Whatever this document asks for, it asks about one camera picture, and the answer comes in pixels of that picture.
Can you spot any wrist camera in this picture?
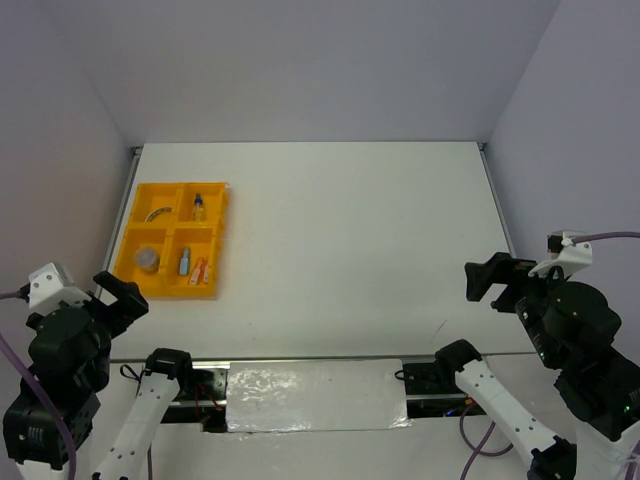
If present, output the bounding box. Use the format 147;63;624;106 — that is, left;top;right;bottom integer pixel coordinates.
20;262;91;316
528;231;593;279

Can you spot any silver foil sheet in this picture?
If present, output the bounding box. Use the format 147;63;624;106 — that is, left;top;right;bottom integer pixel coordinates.
226;359;411;433

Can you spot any small blue-capped spray bottle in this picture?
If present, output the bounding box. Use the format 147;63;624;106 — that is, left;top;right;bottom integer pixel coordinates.
192;193;206;222

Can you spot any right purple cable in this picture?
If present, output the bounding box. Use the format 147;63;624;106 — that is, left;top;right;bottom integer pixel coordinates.
457;230;640;480

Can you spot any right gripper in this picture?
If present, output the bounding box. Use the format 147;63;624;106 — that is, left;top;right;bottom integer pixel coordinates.
462;245;572;362

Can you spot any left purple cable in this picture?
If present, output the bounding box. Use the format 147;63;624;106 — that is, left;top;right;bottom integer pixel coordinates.
0;289;79;480

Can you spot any clear jar of clips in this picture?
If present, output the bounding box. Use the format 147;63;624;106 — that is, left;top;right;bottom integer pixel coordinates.
133;245;160;274

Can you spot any blue correction tape dispenser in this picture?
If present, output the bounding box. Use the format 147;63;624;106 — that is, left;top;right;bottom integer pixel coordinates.
178;247;191;276

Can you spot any masking tape roll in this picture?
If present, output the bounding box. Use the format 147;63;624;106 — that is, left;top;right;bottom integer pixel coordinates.
144;206;173;223

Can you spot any purple cable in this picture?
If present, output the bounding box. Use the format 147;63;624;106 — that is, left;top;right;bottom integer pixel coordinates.
0;289;79;480
457;230;640;480

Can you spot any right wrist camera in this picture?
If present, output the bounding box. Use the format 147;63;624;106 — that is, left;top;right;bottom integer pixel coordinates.
528;231;593;279

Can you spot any yellow plastic organizer tray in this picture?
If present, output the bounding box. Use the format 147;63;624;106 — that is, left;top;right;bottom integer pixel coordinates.
111;182;229;299

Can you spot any orange correction tape dispenser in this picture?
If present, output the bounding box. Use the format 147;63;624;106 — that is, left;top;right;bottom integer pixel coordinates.
188;257;207;286

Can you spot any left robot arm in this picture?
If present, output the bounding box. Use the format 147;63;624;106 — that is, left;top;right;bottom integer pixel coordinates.
1;263;196;479

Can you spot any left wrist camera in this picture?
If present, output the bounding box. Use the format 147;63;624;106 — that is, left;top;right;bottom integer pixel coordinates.
20;262;91;316

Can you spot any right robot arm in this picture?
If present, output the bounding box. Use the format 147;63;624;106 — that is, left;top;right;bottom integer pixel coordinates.
434;247;639;479

